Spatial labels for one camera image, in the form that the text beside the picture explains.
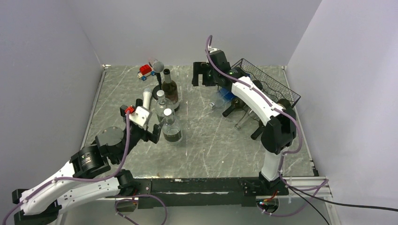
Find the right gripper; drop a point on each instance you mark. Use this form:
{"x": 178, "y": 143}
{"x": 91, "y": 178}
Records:
{"x": 201, "y": 68}

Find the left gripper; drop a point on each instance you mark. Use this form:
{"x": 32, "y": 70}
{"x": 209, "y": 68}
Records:
{"x": 148, "y": 135}

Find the clear round bottle front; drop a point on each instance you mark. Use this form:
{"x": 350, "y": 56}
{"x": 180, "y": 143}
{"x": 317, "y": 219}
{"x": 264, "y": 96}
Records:
{"x": 171, "y": 128}

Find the clear round bottle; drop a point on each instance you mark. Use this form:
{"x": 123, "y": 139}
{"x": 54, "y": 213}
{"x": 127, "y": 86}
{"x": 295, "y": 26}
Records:
{"x": 161, "y": 104}
{"x": 171, "y": 128}

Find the blue square glass bottle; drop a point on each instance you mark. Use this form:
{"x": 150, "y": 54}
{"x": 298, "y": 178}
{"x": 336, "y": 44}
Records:
{"x": 220, "y": 98}

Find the dark wine bottle black neck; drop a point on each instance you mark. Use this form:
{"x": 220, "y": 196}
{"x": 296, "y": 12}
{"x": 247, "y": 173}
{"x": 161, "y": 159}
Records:
{"x": 237, "y": 103}

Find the clear glass bottle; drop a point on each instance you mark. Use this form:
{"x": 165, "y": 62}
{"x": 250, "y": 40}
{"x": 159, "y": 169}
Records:
{"x": 248, "y": 115}

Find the dark green wine bottle front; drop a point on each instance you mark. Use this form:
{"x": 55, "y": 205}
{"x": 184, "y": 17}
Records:
{"x": 284, "y": 103}

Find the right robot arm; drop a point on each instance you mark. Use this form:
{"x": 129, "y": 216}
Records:
{"x": 274, "y": 111}

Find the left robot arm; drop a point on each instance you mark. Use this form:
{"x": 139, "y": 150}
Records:
{"x": 94, "y": 172}

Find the clear round bottle rear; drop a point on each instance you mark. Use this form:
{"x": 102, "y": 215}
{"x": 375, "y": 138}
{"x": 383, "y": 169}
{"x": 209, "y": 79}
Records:
{"x": 161, "y": 104}

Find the dark wine bottle silver neck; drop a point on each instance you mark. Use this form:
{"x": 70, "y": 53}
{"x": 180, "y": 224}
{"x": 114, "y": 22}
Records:
{"x": 170, "y": 88}

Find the black white handheld microphone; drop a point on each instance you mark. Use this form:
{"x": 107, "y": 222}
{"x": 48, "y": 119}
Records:
{"x": 145, "y": 101}

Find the glitter microphone on stand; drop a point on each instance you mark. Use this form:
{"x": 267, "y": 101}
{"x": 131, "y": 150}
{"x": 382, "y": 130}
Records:
{"x": 156, "y": 65}

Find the red toy block car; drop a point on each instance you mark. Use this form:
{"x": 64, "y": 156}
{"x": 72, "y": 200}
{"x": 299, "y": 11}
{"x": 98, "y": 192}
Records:
{"x": 145, "y": 71}

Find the black base bar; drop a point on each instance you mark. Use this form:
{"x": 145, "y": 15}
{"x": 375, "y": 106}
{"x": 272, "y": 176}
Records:
{"x": 201, "y": 191}

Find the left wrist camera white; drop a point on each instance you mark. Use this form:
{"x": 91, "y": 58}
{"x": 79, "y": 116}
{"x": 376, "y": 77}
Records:
{"x": 140, "y": 117}

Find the black wire wine rack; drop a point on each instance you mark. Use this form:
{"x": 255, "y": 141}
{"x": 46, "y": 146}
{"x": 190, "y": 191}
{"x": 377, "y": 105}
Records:
{"x": 271, "y": 86}

